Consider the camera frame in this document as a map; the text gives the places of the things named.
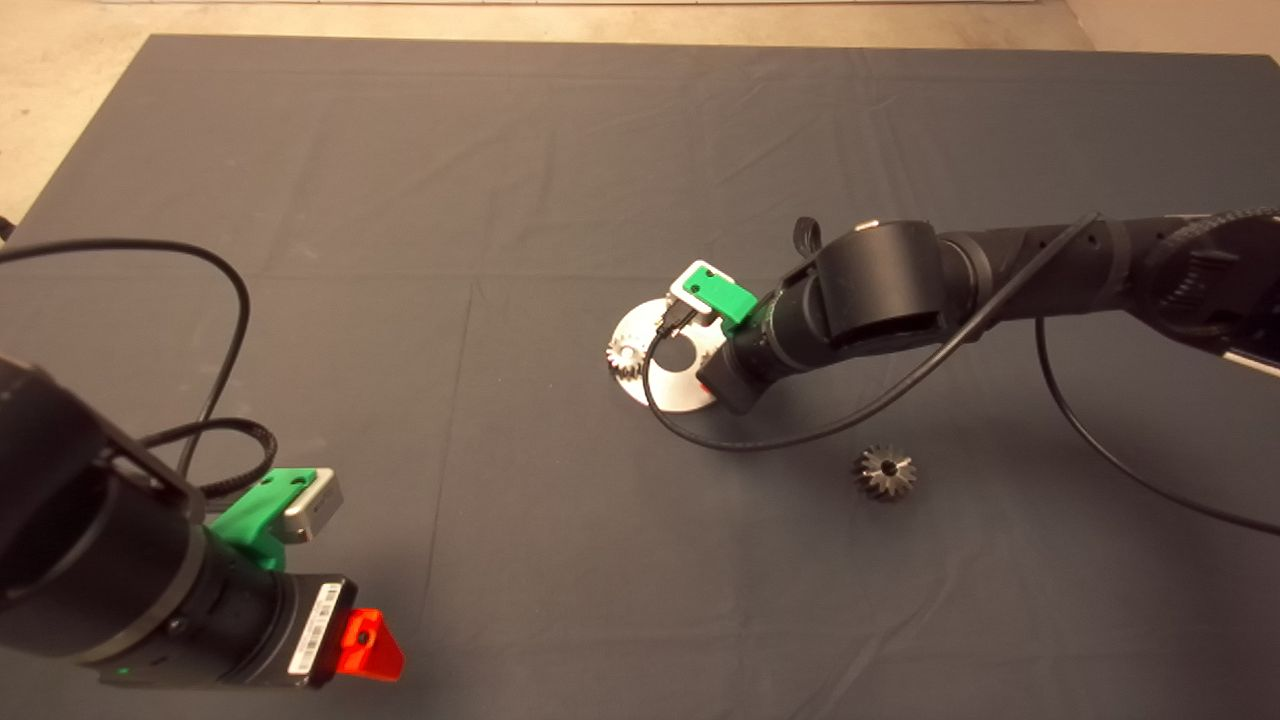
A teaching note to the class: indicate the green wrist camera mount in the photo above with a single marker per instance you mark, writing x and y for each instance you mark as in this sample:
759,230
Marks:
252,515
725,295

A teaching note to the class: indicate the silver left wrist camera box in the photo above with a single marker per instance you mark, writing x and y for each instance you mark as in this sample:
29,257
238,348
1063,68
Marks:
315,505

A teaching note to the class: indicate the round metal plate with hole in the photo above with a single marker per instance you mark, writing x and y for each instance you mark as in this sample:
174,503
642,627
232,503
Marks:
680,395

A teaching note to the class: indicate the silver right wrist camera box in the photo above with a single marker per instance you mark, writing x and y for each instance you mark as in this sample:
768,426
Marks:
692,280

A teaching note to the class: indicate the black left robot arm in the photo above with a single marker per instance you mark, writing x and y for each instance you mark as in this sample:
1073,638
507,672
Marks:
60,540

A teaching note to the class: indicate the green left wrist camera mount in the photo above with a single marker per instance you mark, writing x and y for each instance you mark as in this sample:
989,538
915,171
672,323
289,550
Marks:
252,515

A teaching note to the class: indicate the large steel gear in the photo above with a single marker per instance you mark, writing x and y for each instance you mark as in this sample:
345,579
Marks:
884,473

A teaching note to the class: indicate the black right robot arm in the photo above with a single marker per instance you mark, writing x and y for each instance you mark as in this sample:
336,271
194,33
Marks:
900,280

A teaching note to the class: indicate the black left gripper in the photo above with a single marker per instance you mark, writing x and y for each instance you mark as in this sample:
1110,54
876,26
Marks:
255,630

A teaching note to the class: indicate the green right wrist camera mount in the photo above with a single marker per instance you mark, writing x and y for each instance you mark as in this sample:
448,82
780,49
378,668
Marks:
725,295

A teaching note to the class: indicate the small steel gear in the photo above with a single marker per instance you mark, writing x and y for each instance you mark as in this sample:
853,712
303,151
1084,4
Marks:
625,358

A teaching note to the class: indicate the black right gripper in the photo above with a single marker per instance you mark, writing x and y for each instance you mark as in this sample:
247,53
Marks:
745,370

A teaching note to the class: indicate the dark grey table cloth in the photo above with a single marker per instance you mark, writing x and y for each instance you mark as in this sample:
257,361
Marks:
400,150

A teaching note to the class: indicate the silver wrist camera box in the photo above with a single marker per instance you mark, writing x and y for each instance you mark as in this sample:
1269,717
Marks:
692,280
315,505

